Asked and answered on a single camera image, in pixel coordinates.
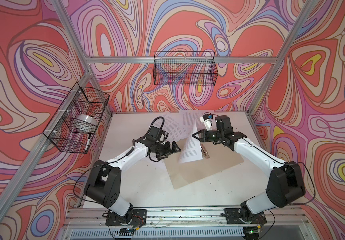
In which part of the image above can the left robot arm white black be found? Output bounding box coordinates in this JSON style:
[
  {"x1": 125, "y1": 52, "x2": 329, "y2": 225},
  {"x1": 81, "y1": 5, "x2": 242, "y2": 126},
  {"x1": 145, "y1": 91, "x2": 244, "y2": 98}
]
[{"x1": 83, "y1": 141, "x2": 181, "y2": 217}]

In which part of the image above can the black wire basket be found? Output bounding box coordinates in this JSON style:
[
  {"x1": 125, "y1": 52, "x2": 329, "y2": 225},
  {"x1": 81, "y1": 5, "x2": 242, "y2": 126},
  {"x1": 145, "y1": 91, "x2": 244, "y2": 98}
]
[
  {"x1": 153, "y1": 50, "x2": 218, "y2": 86},
  {"x1": 42, "y1": 83, "x2": 109, "y2": 154}
]

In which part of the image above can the silver tape roll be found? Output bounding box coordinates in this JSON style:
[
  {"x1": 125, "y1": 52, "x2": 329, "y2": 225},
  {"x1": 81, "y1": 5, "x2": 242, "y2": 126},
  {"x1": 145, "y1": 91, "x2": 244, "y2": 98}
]
[{"x1": 74, "y1": 114, "x2": 98, "y2": 134}]

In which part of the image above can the black wire basket left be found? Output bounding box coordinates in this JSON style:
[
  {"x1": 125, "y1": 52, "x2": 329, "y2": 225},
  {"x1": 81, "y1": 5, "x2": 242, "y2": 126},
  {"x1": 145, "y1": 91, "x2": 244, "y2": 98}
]
[{"x1": 42, "y1": 83, "x2": 109, "y2": 154}]

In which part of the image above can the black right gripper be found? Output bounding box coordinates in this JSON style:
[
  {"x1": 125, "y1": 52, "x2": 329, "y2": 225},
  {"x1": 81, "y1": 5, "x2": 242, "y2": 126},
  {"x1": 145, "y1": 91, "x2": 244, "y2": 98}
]
[{"x1": 192, "y1": 128, "x2": 223, "y2": 142}]

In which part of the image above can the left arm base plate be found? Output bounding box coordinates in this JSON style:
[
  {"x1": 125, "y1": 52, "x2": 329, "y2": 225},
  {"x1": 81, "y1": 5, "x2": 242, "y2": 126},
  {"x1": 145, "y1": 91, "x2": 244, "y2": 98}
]
[{"x1": 102, "y1": 209, "x2": 147, "y2": 227}]

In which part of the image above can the printed paper sheet back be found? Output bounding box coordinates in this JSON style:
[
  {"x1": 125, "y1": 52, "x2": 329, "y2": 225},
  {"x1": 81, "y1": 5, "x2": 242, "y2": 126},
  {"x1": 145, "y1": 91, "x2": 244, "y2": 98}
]
[{"x1": 179, "y1": 110, "x2": 215, "y2": 130}]

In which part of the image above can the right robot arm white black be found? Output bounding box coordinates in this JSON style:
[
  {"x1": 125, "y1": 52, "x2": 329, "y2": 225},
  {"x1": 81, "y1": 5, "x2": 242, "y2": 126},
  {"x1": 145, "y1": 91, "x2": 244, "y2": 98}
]
[{"x1": 192, "y1": 130, "x2": 306, "y2": 221}]

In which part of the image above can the aluminium frame post right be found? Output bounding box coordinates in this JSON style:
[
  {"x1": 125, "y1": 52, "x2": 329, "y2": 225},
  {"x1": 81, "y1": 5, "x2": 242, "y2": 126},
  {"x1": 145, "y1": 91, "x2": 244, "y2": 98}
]
[{"x1": 246, "y1": 0, "x2": 318, "y2": 117}]

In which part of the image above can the aluminium front rail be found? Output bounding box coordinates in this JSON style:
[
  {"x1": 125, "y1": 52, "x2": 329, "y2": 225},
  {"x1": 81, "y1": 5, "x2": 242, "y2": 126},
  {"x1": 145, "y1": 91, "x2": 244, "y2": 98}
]
[{"x1": 57, "y1": 206, "x2": 318, "y2": 240}]

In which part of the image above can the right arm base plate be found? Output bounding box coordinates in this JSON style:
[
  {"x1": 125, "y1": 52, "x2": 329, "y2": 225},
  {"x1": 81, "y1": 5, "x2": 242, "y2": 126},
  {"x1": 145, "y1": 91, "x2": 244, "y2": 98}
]
[{"x1": 221, "y1": 208, "x2": 267, "y2": 225}]

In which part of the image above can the black wire basket back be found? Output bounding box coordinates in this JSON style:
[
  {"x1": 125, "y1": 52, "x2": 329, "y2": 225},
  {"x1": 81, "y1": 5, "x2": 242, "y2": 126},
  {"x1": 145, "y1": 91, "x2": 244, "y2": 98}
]
[{"x1": 153, "y1": 50, "x2": 218, "y2": 86}]

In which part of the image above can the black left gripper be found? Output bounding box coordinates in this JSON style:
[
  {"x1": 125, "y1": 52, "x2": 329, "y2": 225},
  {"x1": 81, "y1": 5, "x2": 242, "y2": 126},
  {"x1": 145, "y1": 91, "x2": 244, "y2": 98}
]
[{"x1": 153, "y1": 140, "x2": 180, "y2": 160}]

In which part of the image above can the printed paper sheet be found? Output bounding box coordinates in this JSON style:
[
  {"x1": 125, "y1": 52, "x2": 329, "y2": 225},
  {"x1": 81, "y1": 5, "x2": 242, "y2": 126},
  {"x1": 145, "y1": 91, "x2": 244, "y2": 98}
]
[
  {"x1": 179, "y1": 110, "x2": 215, "y2": 130},
  {"x1": 178, "y1": 122, "x2": 203, "y2": 164},
  {"x1": 162, "y1": 112, "x2": 190, "y2": 142}
]

